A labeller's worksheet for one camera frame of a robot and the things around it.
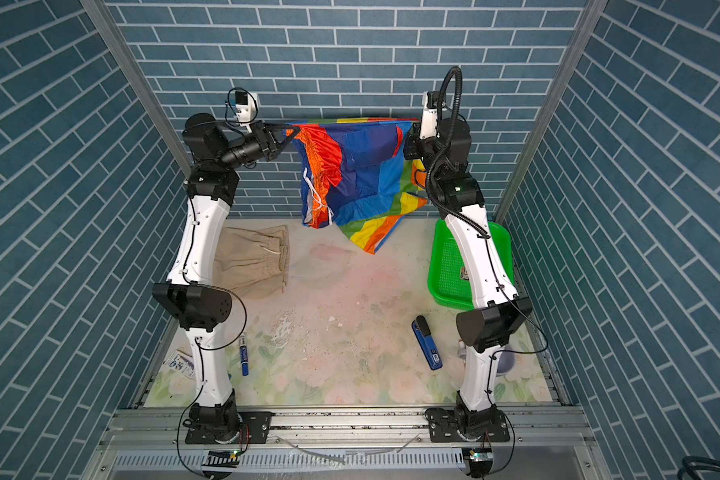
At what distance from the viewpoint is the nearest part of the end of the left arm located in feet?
2.05

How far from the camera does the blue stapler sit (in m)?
0.84

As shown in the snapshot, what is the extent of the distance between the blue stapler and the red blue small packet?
2.17 ft

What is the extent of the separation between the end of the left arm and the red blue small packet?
60 cm

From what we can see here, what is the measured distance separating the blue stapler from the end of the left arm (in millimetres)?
627

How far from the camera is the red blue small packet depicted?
0.84m
